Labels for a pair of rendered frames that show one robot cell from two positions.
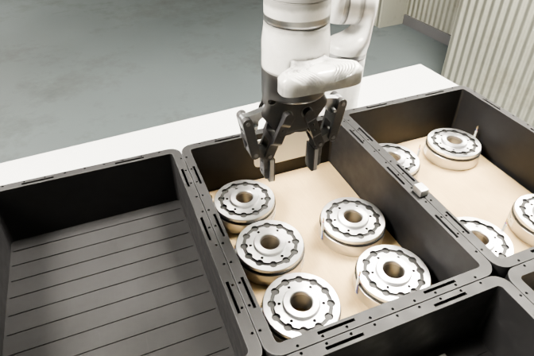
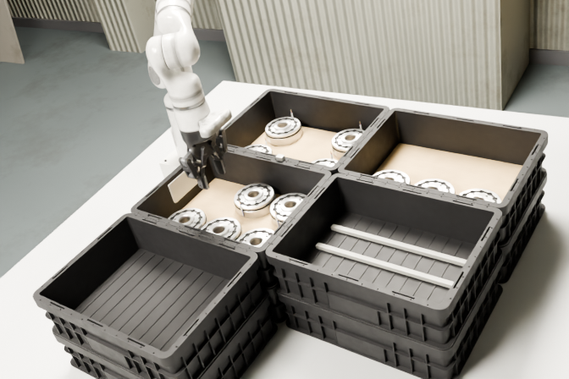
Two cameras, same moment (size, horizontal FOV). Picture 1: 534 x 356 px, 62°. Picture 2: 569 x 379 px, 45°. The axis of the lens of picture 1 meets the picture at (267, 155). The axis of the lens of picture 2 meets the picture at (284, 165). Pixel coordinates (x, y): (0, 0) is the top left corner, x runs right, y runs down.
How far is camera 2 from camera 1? 101 cm
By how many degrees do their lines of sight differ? 22
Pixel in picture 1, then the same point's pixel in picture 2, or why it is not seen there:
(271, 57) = (187, 124)
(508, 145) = (313, 112)
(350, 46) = not seen: hidden behind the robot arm
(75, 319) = (142, 324)
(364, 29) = not seen: hidden behind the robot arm
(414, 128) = (254, 130)
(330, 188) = (228, 191)
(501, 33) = (267, 15)
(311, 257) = (245, 227)
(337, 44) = not seen: hidden behind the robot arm
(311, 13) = (199, 97)
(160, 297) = (179, 290)
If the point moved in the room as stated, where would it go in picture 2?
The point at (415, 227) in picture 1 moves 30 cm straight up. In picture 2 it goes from (289, 178) to (263, 70)
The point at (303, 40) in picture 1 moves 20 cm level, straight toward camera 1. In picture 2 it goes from (200, 110) to (242, 148)
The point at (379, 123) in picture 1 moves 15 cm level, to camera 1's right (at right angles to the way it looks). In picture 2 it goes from (233, 137) to (277, 114)
